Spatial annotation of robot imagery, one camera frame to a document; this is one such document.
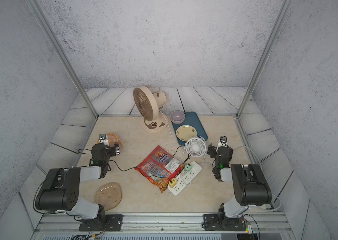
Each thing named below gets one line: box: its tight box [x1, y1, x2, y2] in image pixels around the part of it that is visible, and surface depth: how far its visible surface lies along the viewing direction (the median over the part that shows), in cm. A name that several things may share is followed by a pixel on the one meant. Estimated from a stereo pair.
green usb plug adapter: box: [184, 164, 193, 173], surface depth 86 cm
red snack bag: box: [134, 145, 185, 194], surface depth 90 cm
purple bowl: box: [170, 110, 186, 125], surface depth 117 cm
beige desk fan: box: [133, 85, 169, 133], surface depth 102 cm
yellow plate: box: [175, 124, 198, 142], surface depth 112 cm
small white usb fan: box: [183, 135, 207, 160], surface depth 93 cm
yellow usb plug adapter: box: [168, 178, 178, 189], surface depth 81 cm
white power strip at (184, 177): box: [167, 161, 203, 196], surface depth 87 cm
